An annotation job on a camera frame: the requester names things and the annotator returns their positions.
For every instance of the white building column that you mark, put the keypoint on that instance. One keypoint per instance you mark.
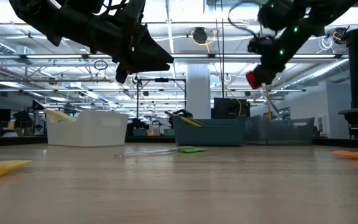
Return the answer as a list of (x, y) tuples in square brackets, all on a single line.
[(198, 93)]

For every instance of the black equipment case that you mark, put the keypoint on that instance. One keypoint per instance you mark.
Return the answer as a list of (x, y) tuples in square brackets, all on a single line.
[(228, 109)]

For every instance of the brown wooden spoon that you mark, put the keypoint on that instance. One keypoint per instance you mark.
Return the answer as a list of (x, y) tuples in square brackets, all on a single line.
[(171, 114)]

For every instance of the black monitor stand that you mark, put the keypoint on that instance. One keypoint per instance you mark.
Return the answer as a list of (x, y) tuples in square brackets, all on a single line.
[(356, 77)]

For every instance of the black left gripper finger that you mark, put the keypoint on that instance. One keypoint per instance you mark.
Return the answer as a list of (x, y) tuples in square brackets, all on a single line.
[(148, 68), (151, 53)]

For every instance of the black metal table frame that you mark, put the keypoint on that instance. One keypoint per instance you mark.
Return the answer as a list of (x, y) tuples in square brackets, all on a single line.
[(11, 141)]

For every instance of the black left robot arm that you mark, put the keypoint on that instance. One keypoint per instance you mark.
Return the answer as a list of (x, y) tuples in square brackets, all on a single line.
[(67, 21)]

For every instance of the white plastic bin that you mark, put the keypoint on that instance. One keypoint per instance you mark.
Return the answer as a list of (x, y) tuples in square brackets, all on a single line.
[(89, 130)]

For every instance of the red silicone spoon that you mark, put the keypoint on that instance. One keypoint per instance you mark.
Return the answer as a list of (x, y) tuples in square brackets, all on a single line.
[(252, 80)]

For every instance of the green silicone spoon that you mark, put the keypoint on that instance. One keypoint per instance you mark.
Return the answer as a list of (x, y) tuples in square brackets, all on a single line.
[(191, 121)]

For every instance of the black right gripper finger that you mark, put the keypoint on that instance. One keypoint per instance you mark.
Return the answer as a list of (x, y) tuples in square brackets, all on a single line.
[(266, 76)]

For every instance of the black metal stand frame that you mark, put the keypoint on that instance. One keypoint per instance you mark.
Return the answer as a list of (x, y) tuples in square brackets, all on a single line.
[(160, 80)]

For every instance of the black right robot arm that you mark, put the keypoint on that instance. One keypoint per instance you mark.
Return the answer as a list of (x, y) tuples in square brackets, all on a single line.
[(315, 15)]

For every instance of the grey translucent plastic bin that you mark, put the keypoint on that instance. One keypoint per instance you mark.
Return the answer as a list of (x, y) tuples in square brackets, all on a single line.
[(284, 133)]

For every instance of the teal plastic bin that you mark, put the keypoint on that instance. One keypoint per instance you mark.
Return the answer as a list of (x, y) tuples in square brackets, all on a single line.
[(210, 133)]

